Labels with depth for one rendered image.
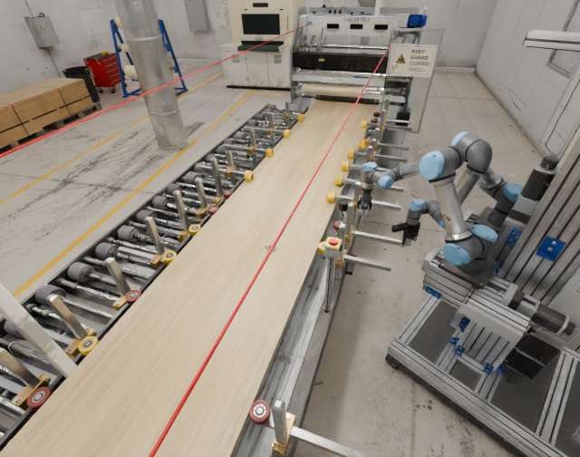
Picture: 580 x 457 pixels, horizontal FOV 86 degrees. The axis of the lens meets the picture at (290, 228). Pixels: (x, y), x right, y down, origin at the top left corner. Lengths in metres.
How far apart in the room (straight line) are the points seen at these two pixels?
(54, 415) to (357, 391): 1.70
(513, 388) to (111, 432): 2.20
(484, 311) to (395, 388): 0.98
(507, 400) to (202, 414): 1.80
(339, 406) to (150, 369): 1.30
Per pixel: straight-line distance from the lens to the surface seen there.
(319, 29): 4.63
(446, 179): 1.54
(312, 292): 2.06
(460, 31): 10.66
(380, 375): 2.52
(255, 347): 1.53
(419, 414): 2.48
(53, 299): 1.72
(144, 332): 1.73
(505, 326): 1.79
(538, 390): 2.64
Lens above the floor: 2.22
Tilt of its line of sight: 39 degrees down
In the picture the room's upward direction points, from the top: 2 degrees counter-clockwise
